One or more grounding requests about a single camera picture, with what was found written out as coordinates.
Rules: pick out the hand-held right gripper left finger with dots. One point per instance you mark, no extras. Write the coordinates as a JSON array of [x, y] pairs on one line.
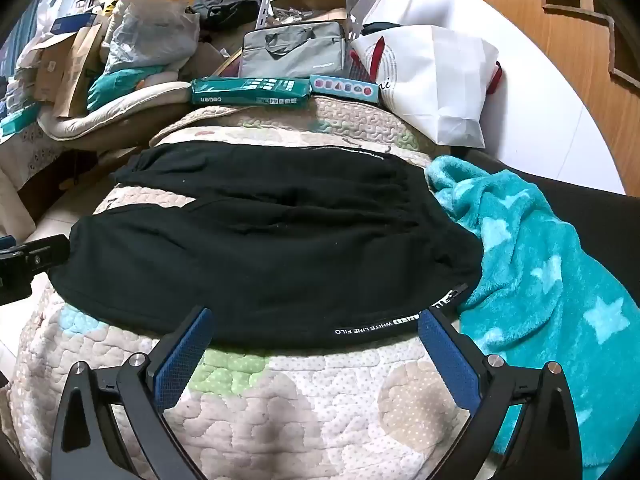
[[181, 360]]

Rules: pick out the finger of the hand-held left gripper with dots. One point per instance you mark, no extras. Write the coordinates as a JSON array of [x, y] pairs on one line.
[[42, 252]]

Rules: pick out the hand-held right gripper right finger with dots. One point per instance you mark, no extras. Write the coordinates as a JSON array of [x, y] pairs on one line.
[[447, 360]]

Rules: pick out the black pants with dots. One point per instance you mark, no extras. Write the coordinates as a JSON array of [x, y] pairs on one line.
[[275, 240]]

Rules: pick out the teal star fleece blanket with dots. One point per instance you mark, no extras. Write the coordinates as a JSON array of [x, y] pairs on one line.
[[540, 270]]

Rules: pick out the quilted patterned blanket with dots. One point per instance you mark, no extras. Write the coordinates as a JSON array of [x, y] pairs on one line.
[[300, 410]]

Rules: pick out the teal box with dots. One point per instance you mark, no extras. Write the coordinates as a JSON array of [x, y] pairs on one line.
[[17, 121]]

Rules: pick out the beige cushion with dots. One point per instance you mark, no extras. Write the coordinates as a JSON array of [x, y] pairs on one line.
[[125, 105]]

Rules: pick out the teal cloth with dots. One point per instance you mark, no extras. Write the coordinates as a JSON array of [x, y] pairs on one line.
[[120, 85]]

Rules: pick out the cardboard boxes pile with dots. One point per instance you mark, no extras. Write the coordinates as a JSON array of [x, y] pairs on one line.
[[75, 70]]

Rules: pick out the blue box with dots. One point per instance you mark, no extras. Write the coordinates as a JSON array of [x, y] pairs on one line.
[[75, 24]]

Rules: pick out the clear plastic bag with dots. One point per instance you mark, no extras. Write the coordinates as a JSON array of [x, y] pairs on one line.
[[150, 35]]

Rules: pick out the white plastic bag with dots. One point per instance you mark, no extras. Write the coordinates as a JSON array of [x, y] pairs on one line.
[[50, 7]]

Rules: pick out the white panel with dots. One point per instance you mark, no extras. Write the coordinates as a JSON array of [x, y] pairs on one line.
[[550, 130]]

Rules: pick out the teal paper pack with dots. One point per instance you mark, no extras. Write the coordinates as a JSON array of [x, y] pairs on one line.
[[250, 91]]

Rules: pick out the white paper bag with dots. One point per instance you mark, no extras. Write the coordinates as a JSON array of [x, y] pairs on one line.
[[440, 75]]

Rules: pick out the small colourful box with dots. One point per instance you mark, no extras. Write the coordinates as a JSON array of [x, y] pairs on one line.
[[340, 87]]

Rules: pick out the wooden staircase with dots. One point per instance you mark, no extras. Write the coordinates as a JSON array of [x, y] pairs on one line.
[[550, 60]]

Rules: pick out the grey laptop bag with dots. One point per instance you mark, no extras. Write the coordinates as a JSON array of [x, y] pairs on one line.
[[295, 55]]

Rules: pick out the brown cardboard box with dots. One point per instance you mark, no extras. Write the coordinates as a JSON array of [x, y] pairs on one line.
[[310, 2]]

